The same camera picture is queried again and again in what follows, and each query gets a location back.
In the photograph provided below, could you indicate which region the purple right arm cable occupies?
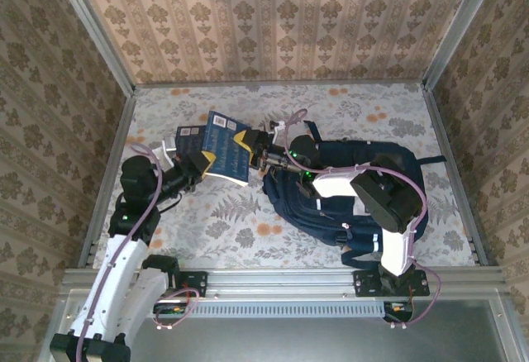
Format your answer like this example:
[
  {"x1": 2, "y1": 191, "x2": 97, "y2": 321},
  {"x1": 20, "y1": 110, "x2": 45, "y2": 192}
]
[{"x1": 283, "y1": 107, "x2": 443, "y2": 330}]

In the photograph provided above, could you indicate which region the aluminium frame post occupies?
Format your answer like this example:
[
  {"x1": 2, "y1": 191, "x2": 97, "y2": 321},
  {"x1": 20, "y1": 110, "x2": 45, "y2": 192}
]
[
  {"x1": 425, "y1": 0, "x2": 503, "y2": 86},
  {"x1": 47, "y1": 0, "x2": 136, "y2": 95}
]

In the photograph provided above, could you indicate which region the black connector box with wires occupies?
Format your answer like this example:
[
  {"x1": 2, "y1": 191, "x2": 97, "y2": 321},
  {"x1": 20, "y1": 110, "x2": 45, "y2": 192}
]
[
  {"x1": 152, "y1": 302, "x2": 188, "y2": 325},
  {"x1": 383, "y1": 301, "x2": 414, "y2": 324}
]

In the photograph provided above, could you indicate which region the grey sheet metal panel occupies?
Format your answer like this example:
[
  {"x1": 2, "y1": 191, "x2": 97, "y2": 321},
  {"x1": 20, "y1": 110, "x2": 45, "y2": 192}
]
[{"x1": 39, "y1": 295, "x2": 529, "y2": 362}]

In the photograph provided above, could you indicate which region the aluminium frame rail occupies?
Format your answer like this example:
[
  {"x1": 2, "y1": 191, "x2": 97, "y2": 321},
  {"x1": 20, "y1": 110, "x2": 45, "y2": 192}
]
[
  {"x1": 132, "y1": 79, "x2": 427, "y2": 88},
  {"x1": 78, "y1": 88, "x2": 137, "y2": 268},
  {"x1": 421, "y1": 83, "x2": 491, "y2": 266}
]

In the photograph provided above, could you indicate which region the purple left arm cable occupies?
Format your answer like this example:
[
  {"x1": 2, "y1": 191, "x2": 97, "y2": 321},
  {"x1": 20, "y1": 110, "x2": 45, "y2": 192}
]
[{"x1": 76, "y1": 142, "x2": 202, "y2": 362}]

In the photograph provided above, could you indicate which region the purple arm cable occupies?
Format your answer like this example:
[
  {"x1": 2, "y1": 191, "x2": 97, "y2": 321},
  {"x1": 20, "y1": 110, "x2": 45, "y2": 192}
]
[
  {"x1": 283, "y1": 107, "x2": 443, "y2": 330},
  {"x1": 76, "y1": 142, "x2": 202, "y2": 362}
]

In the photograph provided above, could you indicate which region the dark blue notebook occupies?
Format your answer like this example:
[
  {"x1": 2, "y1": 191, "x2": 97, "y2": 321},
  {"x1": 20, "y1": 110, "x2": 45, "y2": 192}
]
[
  {"x1": 175, "y1": 124, "x2": 207, "y2": 156},
  {"x1": 202, "y1": 109, "x2": 254, "y2": 185}
]

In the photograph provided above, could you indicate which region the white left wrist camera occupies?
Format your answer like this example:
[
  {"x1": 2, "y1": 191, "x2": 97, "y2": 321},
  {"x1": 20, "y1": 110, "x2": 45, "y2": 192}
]
[{"x1": 151, "y1": 137, "x2": 178, "y2": 169}]

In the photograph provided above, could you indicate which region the floral tablecloth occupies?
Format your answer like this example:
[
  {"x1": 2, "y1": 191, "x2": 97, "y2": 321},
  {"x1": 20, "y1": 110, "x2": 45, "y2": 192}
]
[{"x1": 93, "y1": 83, "x2": 480, "y2": 270}]

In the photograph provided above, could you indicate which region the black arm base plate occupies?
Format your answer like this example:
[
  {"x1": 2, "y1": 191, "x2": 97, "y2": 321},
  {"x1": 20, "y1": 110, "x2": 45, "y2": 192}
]
[
  {"x1": 353, "y1": 269, "x2": 431, "y2": 298},
  {"x1": 164, "y1": 271, "x2": 207, "y2": 298}
]

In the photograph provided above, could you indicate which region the grey slotted cable duct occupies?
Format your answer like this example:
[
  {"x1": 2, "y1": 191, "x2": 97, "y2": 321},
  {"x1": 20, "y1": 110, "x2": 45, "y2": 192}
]
[{"x1": 152, "y1": 300, "x2": 385, "y2": 318}]

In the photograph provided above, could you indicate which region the wide aluminium mounting rail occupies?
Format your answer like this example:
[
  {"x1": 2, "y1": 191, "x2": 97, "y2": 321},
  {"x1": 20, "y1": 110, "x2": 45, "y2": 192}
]
[{"x1": 61, "y1": 268, "x2": 508, "y2": 297}]

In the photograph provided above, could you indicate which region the navy blue student backpack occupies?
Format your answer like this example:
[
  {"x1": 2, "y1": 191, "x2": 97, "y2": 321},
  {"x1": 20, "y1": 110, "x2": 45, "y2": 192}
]
[{"x1": 262, "y1": 121, "x2": 447, "y2": 270}]

